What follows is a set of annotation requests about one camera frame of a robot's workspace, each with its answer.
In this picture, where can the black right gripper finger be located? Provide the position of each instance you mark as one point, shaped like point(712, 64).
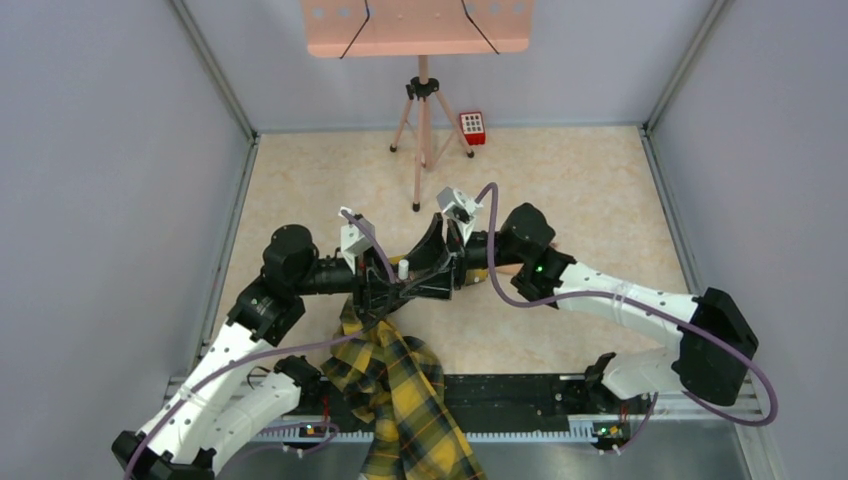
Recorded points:
point(430, 254)
point(437, 284)

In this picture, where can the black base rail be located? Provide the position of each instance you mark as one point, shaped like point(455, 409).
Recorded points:
point(514, 408)

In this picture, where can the yellow plaid shirt sleeve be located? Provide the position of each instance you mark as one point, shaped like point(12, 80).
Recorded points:
point(396, 384)

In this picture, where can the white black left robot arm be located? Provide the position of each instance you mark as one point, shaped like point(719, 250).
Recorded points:
point(245, 380)

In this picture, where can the mannequin hand painted nails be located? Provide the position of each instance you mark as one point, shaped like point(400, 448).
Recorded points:
point(507, 268)

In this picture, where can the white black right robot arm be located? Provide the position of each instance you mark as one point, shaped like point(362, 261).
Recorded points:
point(705, 346)

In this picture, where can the red keypad box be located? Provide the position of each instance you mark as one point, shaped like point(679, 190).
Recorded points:
point(473, 127)

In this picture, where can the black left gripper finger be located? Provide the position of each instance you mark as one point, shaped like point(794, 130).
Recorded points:
point(378, 304)
point(377, 272)

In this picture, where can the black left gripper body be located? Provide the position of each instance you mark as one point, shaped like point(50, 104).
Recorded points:
point(359, 286)

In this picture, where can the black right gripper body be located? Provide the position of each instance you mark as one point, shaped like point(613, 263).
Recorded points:
point(472, 255)

